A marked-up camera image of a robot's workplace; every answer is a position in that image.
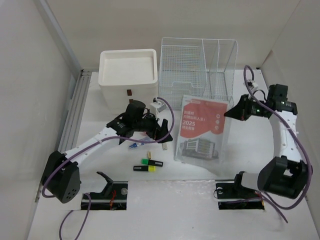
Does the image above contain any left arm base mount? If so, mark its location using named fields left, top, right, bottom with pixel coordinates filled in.
left=80, top=171, right=129, bottom=211

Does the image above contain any yellow highlighter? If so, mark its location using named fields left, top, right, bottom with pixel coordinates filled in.
left=133, top=165, right=156, bottom=173

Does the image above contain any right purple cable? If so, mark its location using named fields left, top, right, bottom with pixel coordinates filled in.
left=243, top=64, right=315, bottom=224

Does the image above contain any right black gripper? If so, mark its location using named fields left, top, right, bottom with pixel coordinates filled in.
left=224, top=94, right=268, bottom=121

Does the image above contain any white wire mesh organizer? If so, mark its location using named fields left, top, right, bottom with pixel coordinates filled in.
left=158, top=37, right=238, bottom=110

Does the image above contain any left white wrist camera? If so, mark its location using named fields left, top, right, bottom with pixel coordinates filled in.
left=149, top=98, right=167, bottom=117

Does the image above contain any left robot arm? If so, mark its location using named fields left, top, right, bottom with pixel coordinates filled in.
left=40, top=100, right=174, bottom=204

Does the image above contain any white drawer organizer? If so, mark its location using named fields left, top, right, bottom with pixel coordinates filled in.
left=98, top=48, right=159, bottom=115

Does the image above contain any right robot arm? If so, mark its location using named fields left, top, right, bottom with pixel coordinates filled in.
left=224, top=84, right=309, bottom=199

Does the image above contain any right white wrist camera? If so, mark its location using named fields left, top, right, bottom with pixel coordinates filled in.
left=247, top=79, right=258, bottom=91

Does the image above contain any green highlighter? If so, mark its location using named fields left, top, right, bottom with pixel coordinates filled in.
left=141, top=158, right=164, bottom=167

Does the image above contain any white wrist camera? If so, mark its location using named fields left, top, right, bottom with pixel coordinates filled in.
left=247, top=79, right=258, bottom=91
left=149, top=98, right=167, bottom=117

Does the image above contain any booklet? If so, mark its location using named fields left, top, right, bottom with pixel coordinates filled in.
left=174, top=95, right=230, bottom=176

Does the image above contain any grey eraser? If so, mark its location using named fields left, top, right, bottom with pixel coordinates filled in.
left=162, top=143, right=168, bottom=151

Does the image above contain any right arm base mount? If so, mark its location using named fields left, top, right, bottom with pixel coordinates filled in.
left=213, top=180, right=265, bottom=210

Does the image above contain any aluminium rail frame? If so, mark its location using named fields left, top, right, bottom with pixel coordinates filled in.
left=56, top=69, right=92, bottom=154

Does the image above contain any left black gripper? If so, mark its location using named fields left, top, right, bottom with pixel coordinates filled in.
left=133, top=109, right=172, bottom=143

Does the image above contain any purple cable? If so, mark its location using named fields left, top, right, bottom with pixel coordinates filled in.
left=243, top=64, right=315, bottom=224
left=41, top=97, right=176, bottom=240

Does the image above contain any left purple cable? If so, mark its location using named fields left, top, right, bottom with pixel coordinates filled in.
left=41, top=97, right=176, bottom=240

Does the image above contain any clear glue bottle blue cap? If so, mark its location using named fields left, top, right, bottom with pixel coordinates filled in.
left=128, top=136, right=153, bottom=150

